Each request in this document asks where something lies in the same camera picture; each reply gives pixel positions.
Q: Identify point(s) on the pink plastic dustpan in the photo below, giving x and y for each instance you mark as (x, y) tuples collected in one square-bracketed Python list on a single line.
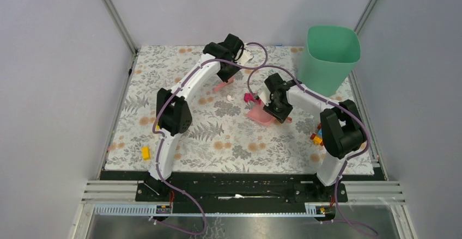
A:
[(258, 115)]

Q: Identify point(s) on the pink plastic hand brush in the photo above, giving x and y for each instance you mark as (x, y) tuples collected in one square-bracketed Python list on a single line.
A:
[(222, 85)]

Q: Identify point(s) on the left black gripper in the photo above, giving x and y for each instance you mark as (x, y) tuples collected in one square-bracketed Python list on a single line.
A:
[(225, 77)]

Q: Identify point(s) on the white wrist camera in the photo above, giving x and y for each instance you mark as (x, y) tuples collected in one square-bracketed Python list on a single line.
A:
[(264, 96), (246, 57)]

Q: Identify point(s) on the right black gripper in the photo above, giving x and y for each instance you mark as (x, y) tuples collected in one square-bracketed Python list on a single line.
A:
[(279, 116)]

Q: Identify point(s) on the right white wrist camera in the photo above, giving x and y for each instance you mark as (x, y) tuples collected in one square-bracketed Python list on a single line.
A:
[(264, 96)]

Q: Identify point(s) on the magenta paper scrap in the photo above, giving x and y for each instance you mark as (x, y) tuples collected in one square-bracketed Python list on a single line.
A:
[(249, 98)]

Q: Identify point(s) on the white paper scrap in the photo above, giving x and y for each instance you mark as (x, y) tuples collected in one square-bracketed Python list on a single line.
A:
[(230, 98)]

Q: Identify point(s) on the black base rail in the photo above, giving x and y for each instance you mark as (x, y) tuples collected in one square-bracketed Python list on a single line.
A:
[(231, 192)]

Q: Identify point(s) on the green plastic trash bin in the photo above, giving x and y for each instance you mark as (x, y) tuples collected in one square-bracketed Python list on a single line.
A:
[(329, 55)]

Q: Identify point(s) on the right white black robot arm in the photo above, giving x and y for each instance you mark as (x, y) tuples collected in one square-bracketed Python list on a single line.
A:
[(343, 131)]

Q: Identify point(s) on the small yellow brick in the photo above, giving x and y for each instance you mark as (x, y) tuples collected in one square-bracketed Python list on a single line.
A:
[(145, 153)]

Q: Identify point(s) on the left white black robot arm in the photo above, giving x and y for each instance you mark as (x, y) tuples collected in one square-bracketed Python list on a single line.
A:
[(173, 114)]

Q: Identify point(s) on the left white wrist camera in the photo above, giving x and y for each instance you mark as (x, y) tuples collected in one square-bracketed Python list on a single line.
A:
[(246, 57)]

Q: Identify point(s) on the colourful toy block car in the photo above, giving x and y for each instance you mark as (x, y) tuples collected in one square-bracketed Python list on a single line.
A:
[(317, 137)]

